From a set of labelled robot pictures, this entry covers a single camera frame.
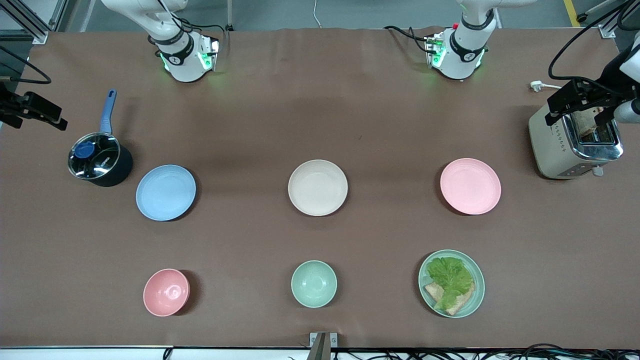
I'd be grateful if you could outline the green plate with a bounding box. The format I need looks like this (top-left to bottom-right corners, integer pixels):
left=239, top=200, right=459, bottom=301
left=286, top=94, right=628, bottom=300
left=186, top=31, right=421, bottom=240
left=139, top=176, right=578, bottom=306
left=418, top=249, right=486, bottom=319

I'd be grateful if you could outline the beige plate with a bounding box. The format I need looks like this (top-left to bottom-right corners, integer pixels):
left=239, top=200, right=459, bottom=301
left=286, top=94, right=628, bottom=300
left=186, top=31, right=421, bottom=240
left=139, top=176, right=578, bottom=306
left=287, top=159, right=349, bottom=217

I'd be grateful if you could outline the aluminium frame profile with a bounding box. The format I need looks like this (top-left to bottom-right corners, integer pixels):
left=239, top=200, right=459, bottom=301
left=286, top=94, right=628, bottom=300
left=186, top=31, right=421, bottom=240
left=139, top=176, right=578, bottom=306
left=0, top=0, right=68, bottom=46
left=575, top=0, right=640, bottom=40

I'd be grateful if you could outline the light blue plate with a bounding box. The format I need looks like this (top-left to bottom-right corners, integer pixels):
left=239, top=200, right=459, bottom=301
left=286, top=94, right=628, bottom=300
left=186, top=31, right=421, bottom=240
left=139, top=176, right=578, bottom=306
left=135, top=164, right=197, bottom=222

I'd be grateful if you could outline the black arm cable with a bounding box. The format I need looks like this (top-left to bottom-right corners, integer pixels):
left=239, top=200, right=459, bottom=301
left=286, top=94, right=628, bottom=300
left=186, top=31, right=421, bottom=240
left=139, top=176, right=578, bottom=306
left=548, top=0, right=640, bottom=82

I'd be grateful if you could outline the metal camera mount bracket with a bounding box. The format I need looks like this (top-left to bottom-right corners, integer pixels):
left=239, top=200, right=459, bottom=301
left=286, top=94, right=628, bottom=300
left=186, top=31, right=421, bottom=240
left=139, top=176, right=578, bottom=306
left=306, top=332, right=339, bottom=360

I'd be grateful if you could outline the pink bowl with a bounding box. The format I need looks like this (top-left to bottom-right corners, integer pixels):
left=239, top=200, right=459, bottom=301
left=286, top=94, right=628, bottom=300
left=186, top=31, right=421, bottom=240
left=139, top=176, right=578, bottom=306
left=143, top=268, right=191, bottom=317

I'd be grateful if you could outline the green lettuce leaf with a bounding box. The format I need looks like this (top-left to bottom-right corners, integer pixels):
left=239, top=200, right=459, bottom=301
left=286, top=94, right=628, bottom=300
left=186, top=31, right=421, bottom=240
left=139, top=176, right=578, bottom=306
left=426, top=256, right=475, bottom=311

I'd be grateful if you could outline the black pot with blue handle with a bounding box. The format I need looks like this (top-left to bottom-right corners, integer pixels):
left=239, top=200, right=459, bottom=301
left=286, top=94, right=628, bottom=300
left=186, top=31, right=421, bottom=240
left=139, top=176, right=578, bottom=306
left=67, top=89, right=134, bottom=188

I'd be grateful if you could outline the green bowl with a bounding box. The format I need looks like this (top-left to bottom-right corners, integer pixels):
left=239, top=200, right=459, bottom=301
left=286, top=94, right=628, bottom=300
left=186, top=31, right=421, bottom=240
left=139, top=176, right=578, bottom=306
left=291, top=260, right=338, bottom=309

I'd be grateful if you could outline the glass lid with blue knob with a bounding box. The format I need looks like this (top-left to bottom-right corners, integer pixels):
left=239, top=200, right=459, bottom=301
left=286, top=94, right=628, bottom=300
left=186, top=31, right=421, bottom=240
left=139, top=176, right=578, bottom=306
left=68, top=132, right=122, bottom=180

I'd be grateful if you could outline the toast slice in toaster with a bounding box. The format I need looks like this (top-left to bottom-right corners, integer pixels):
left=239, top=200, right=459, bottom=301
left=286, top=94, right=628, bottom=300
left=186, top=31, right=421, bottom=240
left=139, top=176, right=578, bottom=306
left=574, top=112, right=609, bottom=143

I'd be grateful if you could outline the beige and chrome toaster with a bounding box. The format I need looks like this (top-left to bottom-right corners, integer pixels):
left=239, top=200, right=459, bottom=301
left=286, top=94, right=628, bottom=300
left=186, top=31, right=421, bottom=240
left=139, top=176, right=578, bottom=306
left=528, top=102, right=625, bottom=181

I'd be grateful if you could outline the black base cable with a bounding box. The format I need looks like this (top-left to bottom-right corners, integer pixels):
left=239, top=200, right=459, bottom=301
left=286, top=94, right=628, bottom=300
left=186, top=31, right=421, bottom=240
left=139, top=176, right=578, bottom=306
left=170, top=15, right=232, bottom=36
left=383, top=25, right=437, bottom=54

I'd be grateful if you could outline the pink plate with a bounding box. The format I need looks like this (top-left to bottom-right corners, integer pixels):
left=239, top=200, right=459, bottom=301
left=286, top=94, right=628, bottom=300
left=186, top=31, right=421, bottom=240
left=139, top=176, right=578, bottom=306
left=440, top=158, right=502, bottom=216

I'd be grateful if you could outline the bread slice on plate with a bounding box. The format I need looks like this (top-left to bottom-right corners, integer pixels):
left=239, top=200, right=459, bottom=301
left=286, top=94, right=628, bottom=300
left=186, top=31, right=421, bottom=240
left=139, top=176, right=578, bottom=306
left=424, top=281, right=476, bottom=317

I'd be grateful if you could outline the black looped cable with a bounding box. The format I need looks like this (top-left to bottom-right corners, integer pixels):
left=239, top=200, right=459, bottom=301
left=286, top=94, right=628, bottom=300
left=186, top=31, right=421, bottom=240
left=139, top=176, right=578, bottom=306
left=0, top=45, right=52, bottom=85

